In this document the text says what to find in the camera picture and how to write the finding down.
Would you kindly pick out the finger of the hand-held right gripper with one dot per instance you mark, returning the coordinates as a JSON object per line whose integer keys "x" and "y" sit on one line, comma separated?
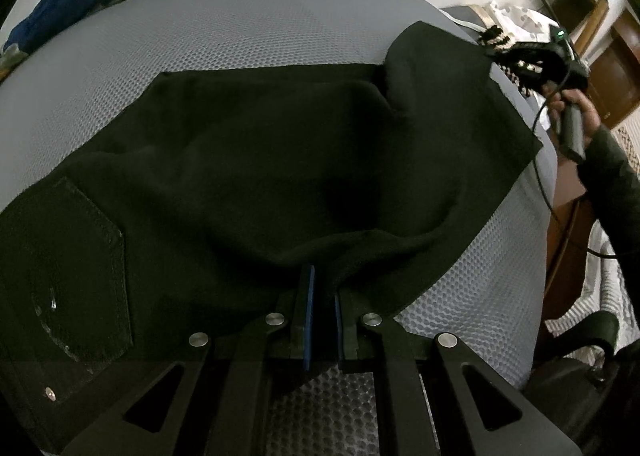
{"x": 500, "y": 45}
{"x": 530, "y": 73}

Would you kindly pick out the grey mesh bed cover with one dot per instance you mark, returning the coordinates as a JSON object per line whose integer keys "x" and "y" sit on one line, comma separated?
{"x": 250, "y": 26}

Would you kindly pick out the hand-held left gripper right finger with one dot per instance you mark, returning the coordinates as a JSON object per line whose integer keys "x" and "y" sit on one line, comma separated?
{"x": 339, "y": 326}

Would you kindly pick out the brown wooden wardrobe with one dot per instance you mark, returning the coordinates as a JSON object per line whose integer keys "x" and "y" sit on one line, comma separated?
{"x": 620, "y": 61}

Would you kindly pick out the person's right forearm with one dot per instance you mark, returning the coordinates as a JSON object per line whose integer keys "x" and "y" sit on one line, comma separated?
{"x": 610, "y": 176}

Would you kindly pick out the black pants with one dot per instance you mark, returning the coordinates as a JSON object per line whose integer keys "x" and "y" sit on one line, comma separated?
{"x": 250, "y": 161}

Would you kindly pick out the white textured cloth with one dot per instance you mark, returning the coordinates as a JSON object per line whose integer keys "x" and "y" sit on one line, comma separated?
{"x": 610, "y": 286}

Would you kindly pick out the brown wooden bedside cabinet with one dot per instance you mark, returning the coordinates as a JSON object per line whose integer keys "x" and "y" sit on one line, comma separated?
{"x": 562, "y": 261}

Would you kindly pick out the person's right hand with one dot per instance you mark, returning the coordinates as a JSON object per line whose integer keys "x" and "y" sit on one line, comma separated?
{"x": 589, "y": 116}

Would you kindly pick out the blue printed blanket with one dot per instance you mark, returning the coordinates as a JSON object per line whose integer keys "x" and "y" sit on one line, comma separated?
{"x": 75, "y": 1}

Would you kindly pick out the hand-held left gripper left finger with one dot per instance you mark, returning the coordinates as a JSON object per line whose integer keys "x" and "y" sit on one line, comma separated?
{"x": 310, "y": 316}

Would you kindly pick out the white spotted cloth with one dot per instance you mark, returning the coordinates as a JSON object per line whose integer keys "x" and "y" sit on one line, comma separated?
{"x": 515, "y": 16}

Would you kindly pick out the black office chair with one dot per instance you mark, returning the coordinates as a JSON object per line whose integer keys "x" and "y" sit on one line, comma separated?
{"x": 565, "y": 396}

